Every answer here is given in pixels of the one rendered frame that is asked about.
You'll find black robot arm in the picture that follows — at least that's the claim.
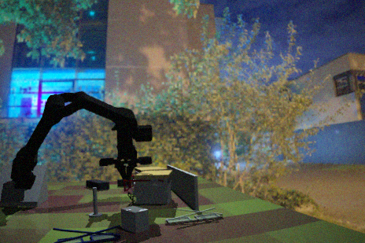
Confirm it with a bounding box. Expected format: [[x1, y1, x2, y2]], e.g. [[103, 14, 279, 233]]
[[10, 91, 153, 190]]

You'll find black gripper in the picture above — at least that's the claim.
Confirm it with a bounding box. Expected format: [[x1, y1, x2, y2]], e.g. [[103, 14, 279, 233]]
[[99, 142, 153, 180]]

